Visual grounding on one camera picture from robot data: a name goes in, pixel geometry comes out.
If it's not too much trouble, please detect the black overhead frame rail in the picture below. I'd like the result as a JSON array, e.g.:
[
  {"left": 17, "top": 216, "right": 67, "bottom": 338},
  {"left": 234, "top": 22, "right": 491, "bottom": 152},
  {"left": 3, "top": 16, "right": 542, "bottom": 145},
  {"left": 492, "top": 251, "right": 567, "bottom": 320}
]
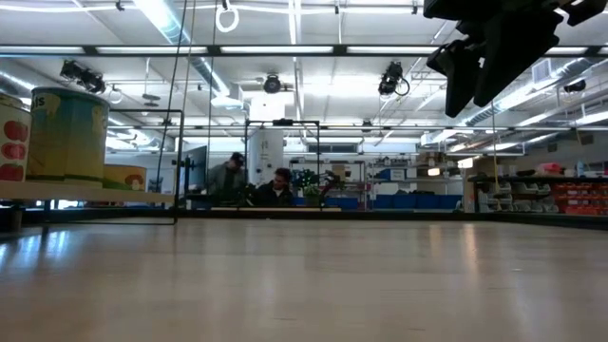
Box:
[{"left": 0, "top": 44, "right": 608, "bottom": 59}]

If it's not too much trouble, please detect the person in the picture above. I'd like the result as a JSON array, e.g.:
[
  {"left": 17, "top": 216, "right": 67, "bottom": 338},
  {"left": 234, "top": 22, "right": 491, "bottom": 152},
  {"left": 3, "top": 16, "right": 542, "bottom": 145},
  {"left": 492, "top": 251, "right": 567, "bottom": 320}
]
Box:
[
  {"left": 207, "top": 151, "right": 249, "bottom": 206},
  {"left": 251, "top": 166, "right": 295, "bottom": 208}
]

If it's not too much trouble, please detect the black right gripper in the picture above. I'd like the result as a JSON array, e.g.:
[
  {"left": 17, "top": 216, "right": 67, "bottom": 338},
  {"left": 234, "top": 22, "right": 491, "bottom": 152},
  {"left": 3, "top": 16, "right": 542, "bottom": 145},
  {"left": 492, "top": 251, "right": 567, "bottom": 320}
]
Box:
[{"left": 422, "top": 0, "right": 608, "bottom": 119}]

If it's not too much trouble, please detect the teal yellow corn can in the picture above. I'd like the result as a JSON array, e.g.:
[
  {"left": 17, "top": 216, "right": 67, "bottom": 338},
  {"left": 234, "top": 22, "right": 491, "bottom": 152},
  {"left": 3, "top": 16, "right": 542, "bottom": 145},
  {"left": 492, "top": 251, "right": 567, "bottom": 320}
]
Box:
[{"left": 27, "top": 86, "right": 111, "bottom": 187}]

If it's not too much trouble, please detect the green potted plant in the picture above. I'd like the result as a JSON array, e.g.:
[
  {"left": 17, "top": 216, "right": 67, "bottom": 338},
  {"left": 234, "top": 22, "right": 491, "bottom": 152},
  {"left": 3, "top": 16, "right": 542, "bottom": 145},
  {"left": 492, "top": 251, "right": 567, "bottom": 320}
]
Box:
[{"left": 293, "top": 168, "right": 325, "bottom": 208}]

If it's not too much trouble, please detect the white column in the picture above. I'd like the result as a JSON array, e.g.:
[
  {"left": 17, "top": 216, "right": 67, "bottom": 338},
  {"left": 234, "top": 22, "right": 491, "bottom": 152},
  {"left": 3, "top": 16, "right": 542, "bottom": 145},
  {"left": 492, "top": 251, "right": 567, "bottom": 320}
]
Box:
[{"left": 246, "top": 97, "right": 286, "bottom": 187}]

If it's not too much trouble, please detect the red bin rack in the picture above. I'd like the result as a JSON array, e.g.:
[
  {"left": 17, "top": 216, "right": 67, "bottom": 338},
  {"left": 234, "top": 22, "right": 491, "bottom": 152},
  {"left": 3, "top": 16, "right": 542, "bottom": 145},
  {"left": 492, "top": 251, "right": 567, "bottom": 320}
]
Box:
[{"left": 552, "top": 182, "right": 608, "bottom": 216}]

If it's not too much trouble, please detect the wooden shelf with wire frame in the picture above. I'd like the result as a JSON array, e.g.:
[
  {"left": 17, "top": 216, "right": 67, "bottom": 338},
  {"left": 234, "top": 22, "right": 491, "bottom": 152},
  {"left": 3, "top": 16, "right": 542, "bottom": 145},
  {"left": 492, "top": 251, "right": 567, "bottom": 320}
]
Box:
[{"left": 0, "top": 107, "right": 185, "bottom": 227}]

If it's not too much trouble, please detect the dark computer monitor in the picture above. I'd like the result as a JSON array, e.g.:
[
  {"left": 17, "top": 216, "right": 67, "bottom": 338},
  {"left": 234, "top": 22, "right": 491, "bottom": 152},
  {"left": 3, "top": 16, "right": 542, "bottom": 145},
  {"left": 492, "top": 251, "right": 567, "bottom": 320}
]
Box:
[{"left": 182, "top": 144, "right": 209, "bottom": 191}]

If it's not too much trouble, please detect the white tomato label can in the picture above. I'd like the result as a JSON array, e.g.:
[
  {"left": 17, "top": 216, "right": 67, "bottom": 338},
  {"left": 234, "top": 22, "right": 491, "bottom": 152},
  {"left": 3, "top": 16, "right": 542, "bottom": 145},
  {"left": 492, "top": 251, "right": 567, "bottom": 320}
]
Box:
[{"left": 0, "top": 92, "right": 33, "bottom": 184}]

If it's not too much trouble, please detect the metal storage shelving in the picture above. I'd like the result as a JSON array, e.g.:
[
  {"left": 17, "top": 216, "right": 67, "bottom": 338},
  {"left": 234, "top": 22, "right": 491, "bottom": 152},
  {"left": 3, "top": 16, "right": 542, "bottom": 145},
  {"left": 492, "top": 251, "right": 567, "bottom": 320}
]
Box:
[{"left": 363, "top": 159, "right": 466, "bottom": 211}]

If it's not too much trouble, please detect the pink plastic container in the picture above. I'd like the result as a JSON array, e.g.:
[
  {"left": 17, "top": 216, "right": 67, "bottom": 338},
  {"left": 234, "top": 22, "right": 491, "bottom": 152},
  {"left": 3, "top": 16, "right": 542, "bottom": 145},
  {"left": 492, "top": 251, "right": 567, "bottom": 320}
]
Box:
[{"left": 536, "top": 162, "right": 564, "bottom": 177}]

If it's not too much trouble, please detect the black overhead camera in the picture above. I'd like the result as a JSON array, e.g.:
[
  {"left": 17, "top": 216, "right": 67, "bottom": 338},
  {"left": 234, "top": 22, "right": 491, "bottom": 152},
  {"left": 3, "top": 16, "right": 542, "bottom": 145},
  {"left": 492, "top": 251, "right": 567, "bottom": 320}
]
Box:
[
  {"left": 59, "top": 59, "right": 107, "bottom": 95},
  {"left": 377, "top": 60, "right": 410, "bottom": 98},
  {"left": 263, "top": 74, "right": 283, "bottom": 95}
]

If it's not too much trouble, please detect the white hanging ring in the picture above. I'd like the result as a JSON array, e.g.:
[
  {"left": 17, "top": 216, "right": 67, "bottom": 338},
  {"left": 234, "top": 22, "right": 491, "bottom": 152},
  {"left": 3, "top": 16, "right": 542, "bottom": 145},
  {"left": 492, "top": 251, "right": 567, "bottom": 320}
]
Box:
[{"left": 215, "top": 3, "right": 240, "bottom": 34}]

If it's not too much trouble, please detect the long thin black cable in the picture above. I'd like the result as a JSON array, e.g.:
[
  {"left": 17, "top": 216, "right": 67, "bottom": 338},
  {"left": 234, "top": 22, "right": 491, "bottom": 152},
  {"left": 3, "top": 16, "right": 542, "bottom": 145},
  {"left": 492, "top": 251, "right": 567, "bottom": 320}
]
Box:
[{"left": 155, "top": 0, "right": 190, "bottom": 192}]

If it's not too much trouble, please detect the black aluminium table frame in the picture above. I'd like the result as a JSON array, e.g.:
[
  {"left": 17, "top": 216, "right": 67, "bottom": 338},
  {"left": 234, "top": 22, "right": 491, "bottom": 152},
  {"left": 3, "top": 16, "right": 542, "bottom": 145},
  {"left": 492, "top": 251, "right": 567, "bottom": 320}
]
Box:
[{"left": 0, "top": 207, "right": 608, "bottom": 233}]

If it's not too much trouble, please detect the short yellow mushroom can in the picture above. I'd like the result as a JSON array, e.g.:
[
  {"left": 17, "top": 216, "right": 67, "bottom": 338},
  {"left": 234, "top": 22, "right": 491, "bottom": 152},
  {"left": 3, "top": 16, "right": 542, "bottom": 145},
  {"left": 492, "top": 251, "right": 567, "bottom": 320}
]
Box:
[{"left": 103, "top": 163, "right": 148, "bottom": 192}]

